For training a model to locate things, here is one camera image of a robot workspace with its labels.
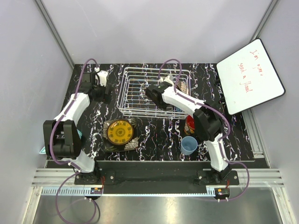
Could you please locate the blue triangle patterned bowl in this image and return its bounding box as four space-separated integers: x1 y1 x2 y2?
174 107 182 112

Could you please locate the brown white patterned bowl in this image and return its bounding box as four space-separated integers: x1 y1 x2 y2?
176 81 188 94

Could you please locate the yellow patterned round plate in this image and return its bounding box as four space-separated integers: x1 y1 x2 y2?
107 119 134 145

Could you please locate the black floral square plate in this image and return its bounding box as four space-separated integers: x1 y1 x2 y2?
103 118 139 153

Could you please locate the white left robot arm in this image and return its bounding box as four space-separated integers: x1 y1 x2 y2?
43 84 113 185

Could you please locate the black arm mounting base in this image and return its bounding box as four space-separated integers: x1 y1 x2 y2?
74 161 240 186

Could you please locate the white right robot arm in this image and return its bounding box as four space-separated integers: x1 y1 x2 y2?
145 82 230 185

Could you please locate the black marble pattern mat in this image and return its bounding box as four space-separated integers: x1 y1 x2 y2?
77 63 254 161

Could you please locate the red interior black mug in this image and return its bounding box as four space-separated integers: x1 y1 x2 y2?
184 115 195 135

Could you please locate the light blue plastic cup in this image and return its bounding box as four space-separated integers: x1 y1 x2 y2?
180 136 198 155

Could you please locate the teal white object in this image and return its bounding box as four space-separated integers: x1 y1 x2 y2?
39 130 83 154

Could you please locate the white dry-erase board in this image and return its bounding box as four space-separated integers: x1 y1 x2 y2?
216 38 285 115

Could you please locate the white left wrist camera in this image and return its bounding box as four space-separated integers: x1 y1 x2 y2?
94 67 108 87

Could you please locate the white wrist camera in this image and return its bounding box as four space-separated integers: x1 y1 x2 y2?
94 67 108 87
159 75 174 86

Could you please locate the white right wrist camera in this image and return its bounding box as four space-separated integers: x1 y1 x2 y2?
159 75 174 86

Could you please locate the white wire dish rack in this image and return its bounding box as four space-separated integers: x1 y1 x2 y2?
117 67 191 119

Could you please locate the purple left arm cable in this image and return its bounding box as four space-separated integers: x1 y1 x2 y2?
45 58 99 222

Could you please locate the aluminium frame rail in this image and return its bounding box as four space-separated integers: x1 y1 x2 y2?
31 168 284 197

